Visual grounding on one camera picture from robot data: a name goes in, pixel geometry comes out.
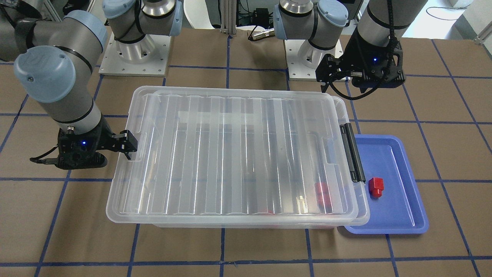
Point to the blue plastic tray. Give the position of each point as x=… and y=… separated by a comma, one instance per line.
x=400, y=209

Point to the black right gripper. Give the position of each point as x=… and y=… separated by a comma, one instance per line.
x=103, y=135

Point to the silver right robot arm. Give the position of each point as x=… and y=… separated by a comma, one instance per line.
x=54, y=60

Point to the red block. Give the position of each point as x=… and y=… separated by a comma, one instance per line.
x=323, y=197
x=376, y=187

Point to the clear plastic storage box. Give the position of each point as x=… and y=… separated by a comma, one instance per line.
x=357, y=200

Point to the red block in box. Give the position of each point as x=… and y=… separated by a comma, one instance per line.
x=323, y=197

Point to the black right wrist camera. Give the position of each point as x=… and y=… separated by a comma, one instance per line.
x=76, y=161

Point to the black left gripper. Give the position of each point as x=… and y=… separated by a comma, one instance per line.
x=350, y=57

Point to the clear plastic box lid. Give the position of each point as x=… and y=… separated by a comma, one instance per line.
x=234, y=157

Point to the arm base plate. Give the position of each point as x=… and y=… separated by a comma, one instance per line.
x=147, y=58
x=303, y=59

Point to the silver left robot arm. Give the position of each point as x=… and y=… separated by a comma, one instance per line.
x=382, y=23

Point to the black box latch handle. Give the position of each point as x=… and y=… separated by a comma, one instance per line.
x=352, y=153

